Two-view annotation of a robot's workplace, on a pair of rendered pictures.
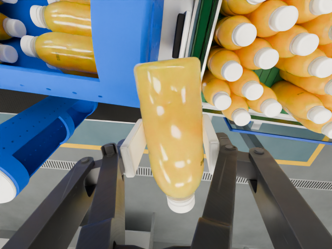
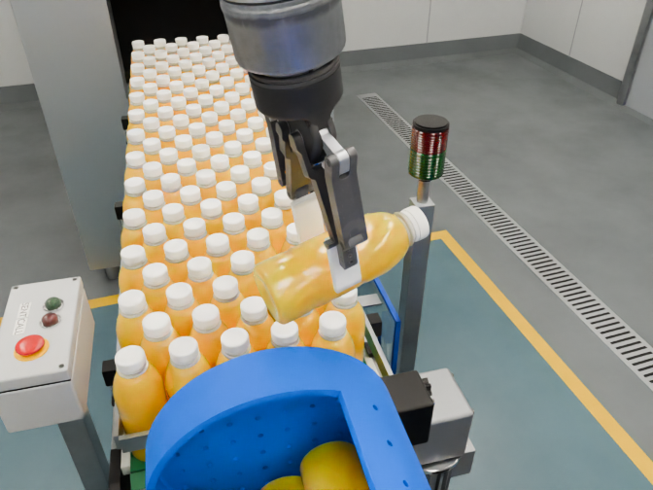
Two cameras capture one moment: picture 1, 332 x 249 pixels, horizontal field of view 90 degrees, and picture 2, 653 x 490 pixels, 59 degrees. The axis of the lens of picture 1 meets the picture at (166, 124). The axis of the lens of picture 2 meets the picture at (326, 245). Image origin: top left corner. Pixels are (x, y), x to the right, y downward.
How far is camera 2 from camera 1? 0.50 m
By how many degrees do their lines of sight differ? 51
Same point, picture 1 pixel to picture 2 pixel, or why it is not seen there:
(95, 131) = not seen: outside the picture
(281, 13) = (201, 318)
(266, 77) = not seen: hidden behind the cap
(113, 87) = (341, 377)
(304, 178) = (476, 218)
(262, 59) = (256, 309)
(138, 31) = (256, 355)
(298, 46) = (229, 289)
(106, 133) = not seen: outside the picture
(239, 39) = (241, 340)
